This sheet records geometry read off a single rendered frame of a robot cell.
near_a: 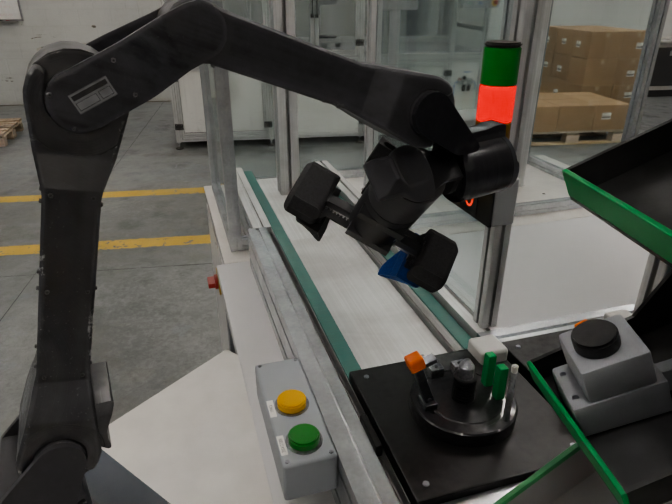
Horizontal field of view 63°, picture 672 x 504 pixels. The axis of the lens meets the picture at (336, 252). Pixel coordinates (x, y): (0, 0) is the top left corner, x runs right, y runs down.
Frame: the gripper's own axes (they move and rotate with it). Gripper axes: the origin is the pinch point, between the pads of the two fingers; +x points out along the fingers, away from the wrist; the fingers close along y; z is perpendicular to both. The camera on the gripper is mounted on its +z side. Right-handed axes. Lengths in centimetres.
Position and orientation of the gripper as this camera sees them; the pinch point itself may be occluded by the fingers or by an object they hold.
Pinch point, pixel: (358, 244)
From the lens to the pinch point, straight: 62.4
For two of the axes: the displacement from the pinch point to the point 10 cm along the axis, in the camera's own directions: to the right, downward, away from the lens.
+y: -8.7, -4.9, -0.6
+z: 4.2, -8.0, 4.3
